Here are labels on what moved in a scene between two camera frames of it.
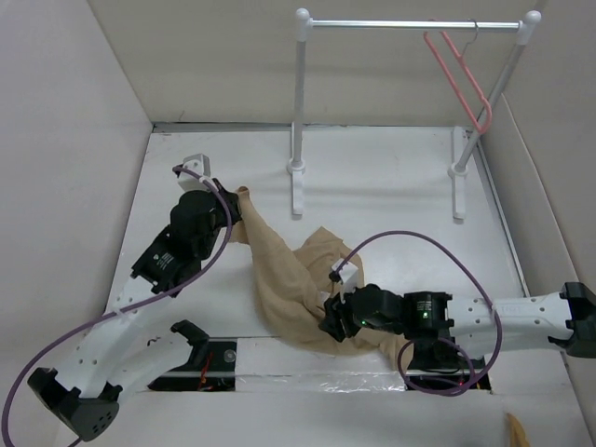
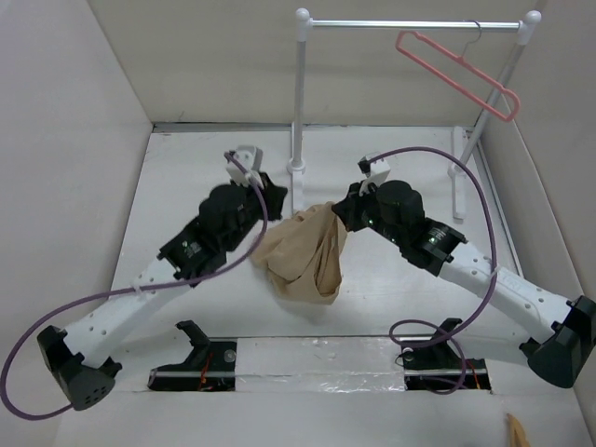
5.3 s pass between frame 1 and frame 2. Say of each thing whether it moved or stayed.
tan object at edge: stayed
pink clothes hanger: moved
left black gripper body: moved
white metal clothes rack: stayed
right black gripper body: moved
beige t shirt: moved
